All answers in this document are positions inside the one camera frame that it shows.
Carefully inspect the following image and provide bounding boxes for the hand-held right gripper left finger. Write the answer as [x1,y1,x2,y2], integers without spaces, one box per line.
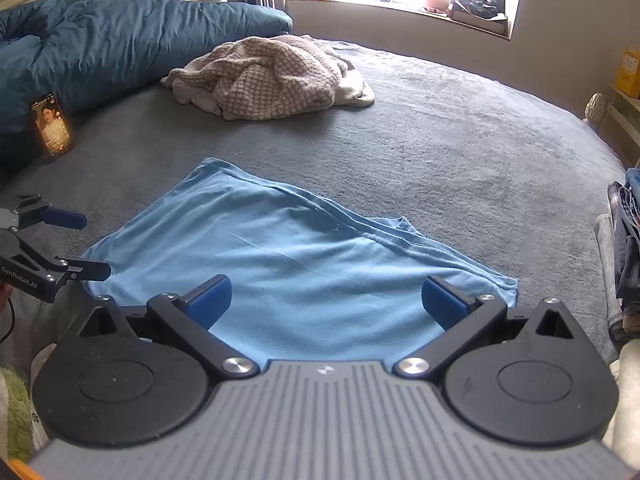
[77,274,261,380]

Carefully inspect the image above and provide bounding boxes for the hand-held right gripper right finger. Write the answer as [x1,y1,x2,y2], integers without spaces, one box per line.
[392,275,576,378]

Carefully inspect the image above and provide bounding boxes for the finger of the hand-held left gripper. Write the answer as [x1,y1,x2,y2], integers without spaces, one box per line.
[10,194,87,231]
[42,255,112,286]

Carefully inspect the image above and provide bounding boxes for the light blue t-shirt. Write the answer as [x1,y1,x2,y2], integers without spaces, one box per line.
[80,156,518,361]

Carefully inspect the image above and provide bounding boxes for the dark clothes on windowsill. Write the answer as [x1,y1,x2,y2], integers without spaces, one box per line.
[457,0,507,18]

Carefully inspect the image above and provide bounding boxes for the smartphone with lit screen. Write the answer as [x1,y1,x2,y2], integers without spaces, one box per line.
[29,92,73,158]

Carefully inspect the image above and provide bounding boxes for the green shaggy rug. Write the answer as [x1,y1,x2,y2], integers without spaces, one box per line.
[0,367,33,461]

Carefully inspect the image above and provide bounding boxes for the grey bed cover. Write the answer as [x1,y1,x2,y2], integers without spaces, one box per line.
[0,35,631,391]

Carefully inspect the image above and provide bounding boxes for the blue pillow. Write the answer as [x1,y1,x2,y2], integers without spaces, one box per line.
[0,0,294,161]

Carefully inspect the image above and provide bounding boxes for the folded dark navy pants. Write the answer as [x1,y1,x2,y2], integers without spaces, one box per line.
[612,210,640,306]

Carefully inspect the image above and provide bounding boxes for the folded plaid shirt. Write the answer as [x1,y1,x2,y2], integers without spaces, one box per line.
[606,180,636,233]

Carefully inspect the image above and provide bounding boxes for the white cloth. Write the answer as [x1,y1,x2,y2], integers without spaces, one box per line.
[172,37,376,116]

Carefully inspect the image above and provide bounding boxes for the beige checked knit cloth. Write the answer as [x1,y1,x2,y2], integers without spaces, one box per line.
[160,35,356,122]

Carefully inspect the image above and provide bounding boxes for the cream carved bedpost knob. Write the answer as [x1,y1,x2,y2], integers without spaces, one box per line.
[585,92,607,123]

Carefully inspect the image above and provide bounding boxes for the cream desk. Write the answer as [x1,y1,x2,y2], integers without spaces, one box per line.
[602,82,640,171]

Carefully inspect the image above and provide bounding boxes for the yellow box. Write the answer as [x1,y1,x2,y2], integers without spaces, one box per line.
[614,47,640,99]

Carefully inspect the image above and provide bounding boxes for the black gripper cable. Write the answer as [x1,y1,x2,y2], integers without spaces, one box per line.
[0,302,17,346]

